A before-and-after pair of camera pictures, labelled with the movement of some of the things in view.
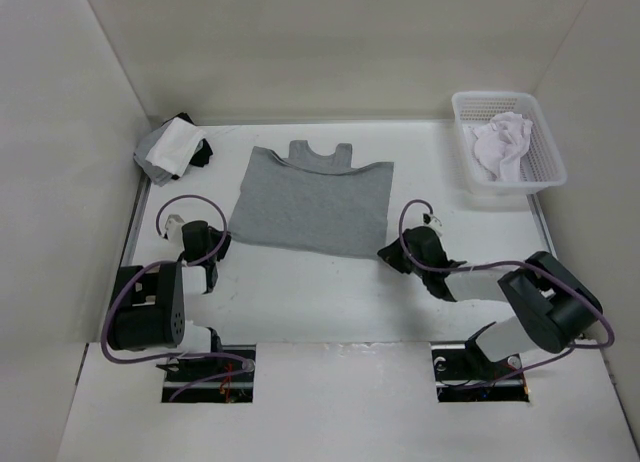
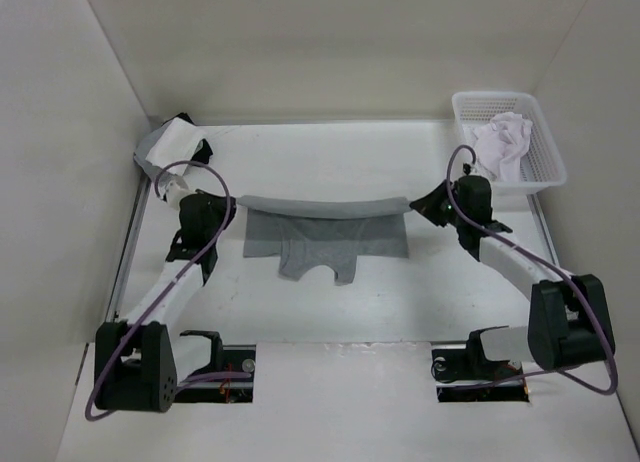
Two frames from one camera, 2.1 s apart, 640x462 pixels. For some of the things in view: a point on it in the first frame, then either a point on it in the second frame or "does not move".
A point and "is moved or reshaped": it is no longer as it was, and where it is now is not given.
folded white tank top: (175, 147) does not move
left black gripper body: (212, 259) → (218, 213)
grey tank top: (314, 203) is moved or reshaped
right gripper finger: (396, 255) → (437, 206)
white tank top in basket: (500, 144) does not move
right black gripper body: (419, 271) → (460, 221)
